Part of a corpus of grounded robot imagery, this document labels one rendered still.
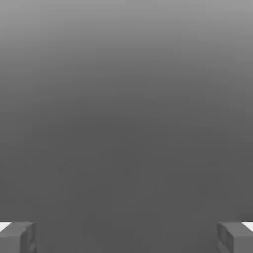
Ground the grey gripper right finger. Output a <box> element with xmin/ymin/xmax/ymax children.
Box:
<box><xmin>216</xmin><ymin>221</ymin><xmax>253</xmax><ymax>253</ymax></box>

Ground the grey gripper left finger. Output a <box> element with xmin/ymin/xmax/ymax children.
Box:
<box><xmin>0</xmin><ymin>221</ymin><xmax>38</xmax><ymax>253</ymax></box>

